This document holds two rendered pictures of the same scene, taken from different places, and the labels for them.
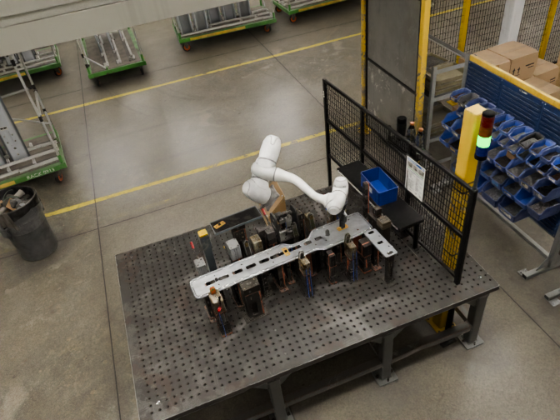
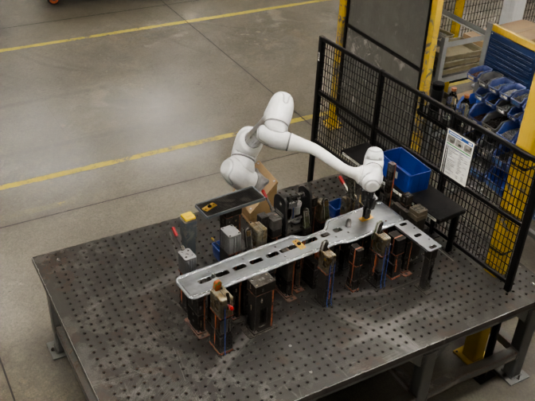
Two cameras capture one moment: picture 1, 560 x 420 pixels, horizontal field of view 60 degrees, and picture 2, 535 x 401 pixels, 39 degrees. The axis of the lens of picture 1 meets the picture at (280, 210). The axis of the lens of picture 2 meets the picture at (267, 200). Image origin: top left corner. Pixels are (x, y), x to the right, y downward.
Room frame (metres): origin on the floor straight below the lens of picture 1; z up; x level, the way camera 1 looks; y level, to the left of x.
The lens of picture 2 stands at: (-0.61, 1.03, 3.47)
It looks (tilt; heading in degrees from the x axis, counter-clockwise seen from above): 34 degrees down; 345
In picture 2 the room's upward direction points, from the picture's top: 3 degrees clockwise
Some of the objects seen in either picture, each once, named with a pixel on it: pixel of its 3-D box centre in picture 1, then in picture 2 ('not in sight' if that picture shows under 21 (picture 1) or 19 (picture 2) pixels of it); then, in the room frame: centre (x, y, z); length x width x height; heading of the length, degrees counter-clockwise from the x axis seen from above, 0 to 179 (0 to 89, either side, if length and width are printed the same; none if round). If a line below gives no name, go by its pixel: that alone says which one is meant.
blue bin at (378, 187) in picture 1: (378, 186); (404, 170); (2.94, -0.79, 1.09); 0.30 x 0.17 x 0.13; 14
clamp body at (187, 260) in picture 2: (204, 279); (187, 280); (2.42, 0.61, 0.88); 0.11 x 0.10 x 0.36; 19
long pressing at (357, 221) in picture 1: (283, 253); (296, 247); (2.45, 0.02, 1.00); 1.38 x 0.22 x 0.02; 109
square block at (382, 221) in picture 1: (383, 237); (414, 233); (2.59, -0.74, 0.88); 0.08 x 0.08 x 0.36; 19
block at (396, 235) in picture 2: (364, 255); (393, 255); (2.47, -0.57, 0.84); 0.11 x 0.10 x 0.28; 19
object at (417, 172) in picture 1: (415, 178); (457, 157); (2.71, -0.99, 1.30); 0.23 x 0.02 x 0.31; 19
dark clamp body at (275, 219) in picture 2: (272, 247); (272, 243); (2.64, 0.10, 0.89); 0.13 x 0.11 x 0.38; 19
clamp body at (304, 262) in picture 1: (305, 276); (325, 277); (2.32, -0.11, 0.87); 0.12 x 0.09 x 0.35; 19
